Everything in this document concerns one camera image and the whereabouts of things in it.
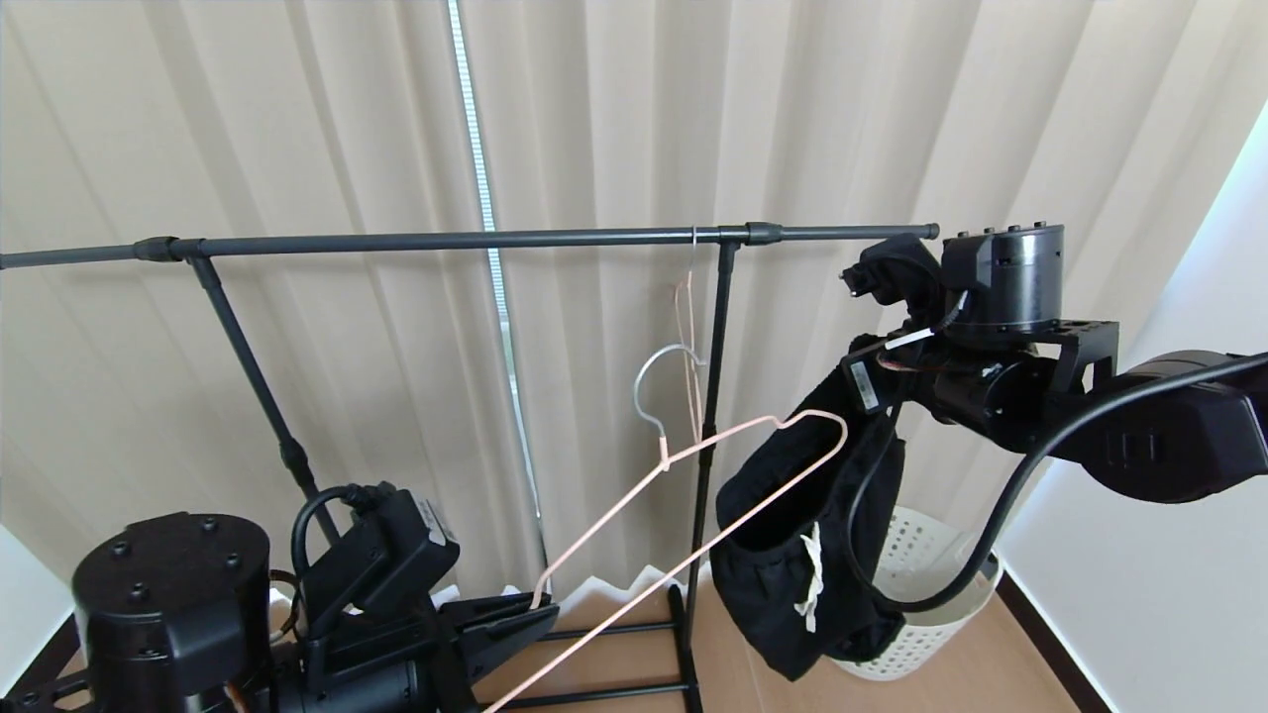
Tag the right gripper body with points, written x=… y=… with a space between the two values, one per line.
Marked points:
x=981 y=396

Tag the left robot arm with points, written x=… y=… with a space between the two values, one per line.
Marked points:
x=168 y=594

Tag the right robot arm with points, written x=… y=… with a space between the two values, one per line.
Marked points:
x=1169 y=436

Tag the white laundry basket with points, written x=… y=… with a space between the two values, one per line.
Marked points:
x=941 y=634

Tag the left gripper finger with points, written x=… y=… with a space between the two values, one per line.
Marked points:
x=495 y=612
x=510 y=644

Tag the black clothes rack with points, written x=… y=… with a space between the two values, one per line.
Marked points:
x=396 y=241

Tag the pink clothes hanger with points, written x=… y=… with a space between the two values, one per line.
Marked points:
x=682 y=297
x=662 y=456

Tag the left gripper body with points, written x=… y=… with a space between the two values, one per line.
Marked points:
x=376 y=683

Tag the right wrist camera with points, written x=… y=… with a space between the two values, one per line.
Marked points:
x=892 y=272

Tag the beige curtain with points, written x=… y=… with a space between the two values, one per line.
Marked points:
x=842 y=119

